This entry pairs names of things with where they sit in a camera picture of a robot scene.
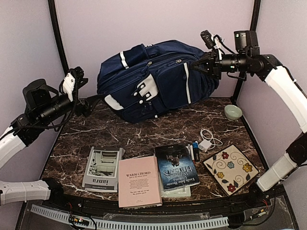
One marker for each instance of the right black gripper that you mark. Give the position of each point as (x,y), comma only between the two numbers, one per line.
(214,67)

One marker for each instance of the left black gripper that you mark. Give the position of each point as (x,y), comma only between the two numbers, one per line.
(88,107)

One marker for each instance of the navy blue student backpack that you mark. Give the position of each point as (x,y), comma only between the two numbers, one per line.
(146,82)

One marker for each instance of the grey ianra magazine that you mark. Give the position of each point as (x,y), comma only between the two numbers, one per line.
(101,173)

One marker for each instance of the pink Warm Chord book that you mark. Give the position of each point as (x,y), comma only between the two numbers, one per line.
(138,183)

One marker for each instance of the Wuthering Heights dark book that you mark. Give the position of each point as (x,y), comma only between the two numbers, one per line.
(176,167)

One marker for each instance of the pale green thin book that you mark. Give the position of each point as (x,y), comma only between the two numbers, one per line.
(180,192)

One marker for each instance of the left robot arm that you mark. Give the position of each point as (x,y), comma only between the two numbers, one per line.
(44,105)

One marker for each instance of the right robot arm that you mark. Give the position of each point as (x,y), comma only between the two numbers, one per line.
(291,100)

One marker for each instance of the pale green ceramic bowl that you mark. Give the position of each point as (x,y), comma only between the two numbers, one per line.
(232,112)

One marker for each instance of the white USB charger block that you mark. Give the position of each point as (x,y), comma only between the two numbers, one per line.
(204,145)

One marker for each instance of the black marker blue cap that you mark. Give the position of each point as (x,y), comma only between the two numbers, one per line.
(196,151)

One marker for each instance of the floral square plate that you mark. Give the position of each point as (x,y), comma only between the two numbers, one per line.
(231,169)

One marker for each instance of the small circuit board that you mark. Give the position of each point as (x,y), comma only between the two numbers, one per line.
(78,221)

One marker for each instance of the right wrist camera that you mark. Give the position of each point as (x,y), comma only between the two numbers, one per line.
(211,43)

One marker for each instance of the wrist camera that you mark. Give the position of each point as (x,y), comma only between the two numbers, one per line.
(72,82)
(211,43)

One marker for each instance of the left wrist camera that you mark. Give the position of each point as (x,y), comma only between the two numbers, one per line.
(72,82)

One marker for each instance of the left black frame post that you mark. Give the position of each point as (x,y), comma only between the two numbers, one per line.
(57,35)

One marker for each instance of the grey slotted cable duct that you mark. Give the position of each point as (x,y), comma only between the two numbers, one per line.
(130,222)

